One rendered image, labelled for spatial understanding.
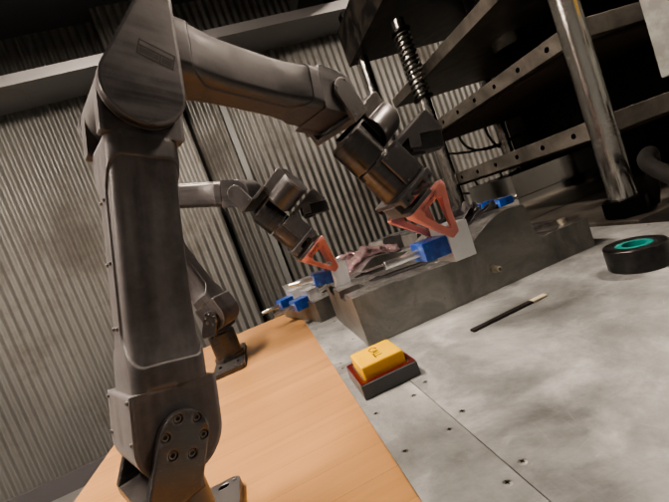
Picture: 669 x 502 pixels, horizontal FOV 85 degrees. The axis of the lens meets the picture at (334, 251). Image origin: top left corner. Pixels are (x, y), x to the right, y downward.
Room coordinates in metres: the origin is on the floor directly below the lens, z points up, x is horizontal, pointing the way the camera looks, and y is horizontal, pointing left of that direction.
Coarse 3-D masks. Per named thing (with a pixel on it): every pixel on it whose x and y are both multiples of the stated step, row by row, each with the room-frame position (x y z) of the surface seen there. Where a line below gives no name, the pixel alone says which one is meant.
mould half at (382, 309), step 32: (480, 224) 0.69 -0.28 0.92; (512, 224) 0.68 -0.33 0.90; (544, 224) 0.78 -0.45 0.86; (576, 224) 0.70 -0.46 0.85; (480, 256) 0.66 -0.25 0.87; (512, 256) 0.67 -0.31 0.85; (544, 256) 0.68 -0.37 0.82; (384, 288) 0.62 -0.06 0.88; (416, 288) 0.63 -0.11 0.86; (448, 288) 0.64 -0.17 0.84; (480, 288) 0.66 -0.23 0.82; (352, 320) 0.67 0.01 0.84; (384, 320) 0.62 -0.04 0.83; (416, 320) 0.63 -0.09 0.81
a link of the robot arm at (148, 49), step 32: (160, 0) 0.32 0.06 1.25; (128, 32) 0.30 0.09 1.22; (160, 32) 0.32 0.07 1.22; (192, 32) 0.35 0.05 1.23; (128, 64) 0.29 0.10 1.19; (160, 64) 0.31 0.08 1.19; (192, 64) 0.34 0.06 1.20; (224, 64) 0.37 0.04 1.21; (256, 64) 0.40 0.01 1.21; (288, 64) 0.43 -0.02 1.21; (128, 96) 0.28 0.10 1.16; (160, 96) 0.30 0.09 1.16; (192, 96) 0.38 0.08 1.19; (224, 96) 0.39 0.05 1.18; (256, 96) 0.40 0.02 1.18; (288, 96) 0.42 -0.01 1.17; (320, 96) 0.45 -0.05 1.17; (160, 128) 0.30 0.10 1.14; (320, 128) 0.50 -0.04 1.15
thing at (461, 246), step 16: (448, 224) 0.52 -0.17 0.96; (464, 224) 0.52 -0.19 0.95; (432, 240) 0.51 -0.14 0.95; (448, 240) 0.51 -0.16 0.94; (464, 240) 0.52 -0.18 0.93; (400, 256) 0.52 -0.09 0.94; (416, 256) 0.52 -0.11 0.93; (432, 256) 0.51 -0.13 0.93; (448, 256) 0.53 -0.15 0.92; (464, 256) 0.52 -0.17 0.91
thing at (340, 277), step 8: (328, 264) 0.80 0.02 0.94; (344, 264) 0.78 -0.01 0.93; (320, 272) 0.78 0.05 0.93; (328, 272) 0.78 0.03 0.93; (336, 272) 0.78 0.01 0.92; (344, 272) 0.78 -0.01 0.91; (304, 280) 0.78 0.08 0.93; (312, 280) 0.79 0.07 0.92; (320, 280) 0.77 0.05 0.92; (328, 280) 0.78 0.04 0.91; (336, 280) 0.78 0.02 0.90; (344, 280) 0.78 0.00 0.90
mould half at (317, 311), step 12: (408, 240) 1.10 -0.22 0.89; (396, 252) 1.03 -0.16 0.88; (360, 264) 1.00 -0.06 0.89; (372, 264) 0.98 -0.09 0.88; (324, 288) 1.04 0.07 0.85; (312, 300) 0.93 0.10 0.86; (324, 300) 0.90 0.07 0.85; (288, 312) 1.08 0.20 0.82; (300, 312) 1.00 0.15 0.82; (312, 312) 0.92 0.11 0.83; (324, 312) 0.90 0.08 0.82
